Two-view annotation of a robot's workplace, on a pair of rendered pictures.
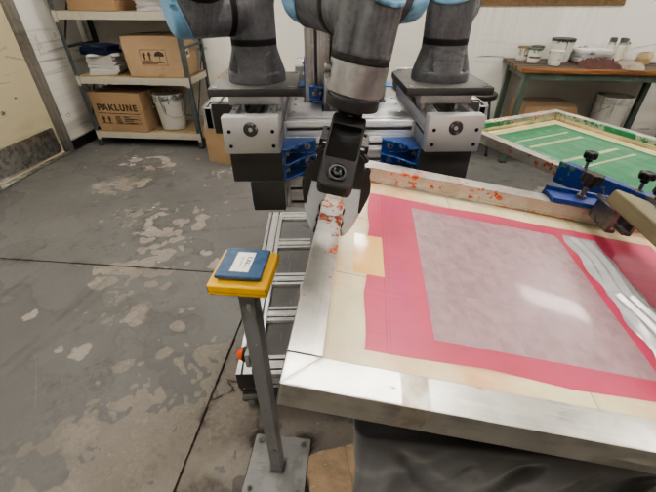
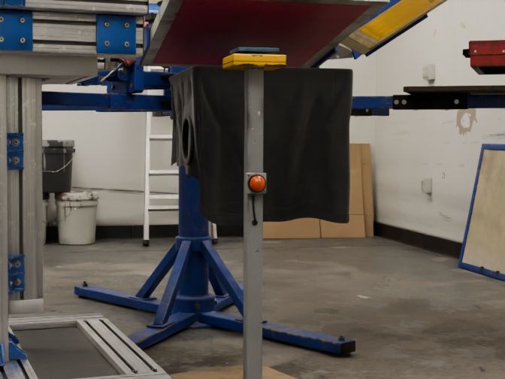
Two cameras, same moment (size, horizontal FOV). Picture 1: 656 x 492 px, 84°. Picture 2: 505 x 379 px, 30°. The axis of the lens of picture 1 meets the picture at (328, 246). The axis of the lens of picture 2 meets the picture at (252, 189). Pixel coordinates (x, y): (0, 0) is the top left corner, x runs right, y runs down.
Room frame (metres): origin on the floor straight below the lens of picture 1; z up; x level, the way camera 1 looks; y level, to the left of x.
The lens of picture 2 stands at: (1.36, 2.34, 0.75)
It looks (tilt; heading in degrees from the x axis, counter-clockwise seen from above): 3 degrees down; 251
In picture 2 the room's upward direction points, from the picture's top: straight up
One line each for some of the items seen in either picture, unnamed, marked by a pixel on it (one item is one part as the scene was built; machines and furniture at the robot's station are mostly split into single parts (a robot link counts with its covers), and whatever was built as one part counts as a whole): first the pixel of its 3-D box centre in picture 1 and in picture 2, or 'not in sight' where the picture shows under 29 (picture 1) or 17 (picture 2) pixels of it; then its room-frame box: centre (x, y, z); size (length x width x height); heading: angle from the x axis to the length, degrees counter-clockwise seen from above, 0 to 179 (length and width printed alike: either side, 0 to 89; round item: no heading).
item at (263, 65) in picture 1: (255, 59); not in sight; (1.07, 0.19, 1.31); 0.15 x 0.15 x 0.10
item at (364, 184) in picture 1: (354, 184); not in sight; (0.49, -0.04, 1.22); 0.05 x 0.02 x 0.09; 84
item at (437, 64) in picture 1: (442, 58); not in sight; (1.08, -0.30, 1.31); 0.15 x 0.15 x 0.10
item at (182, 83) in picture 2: not in sight; (193, 128); (0.64, -0.33, 0.79); 0.46 x 0.09 x 0.33; 84
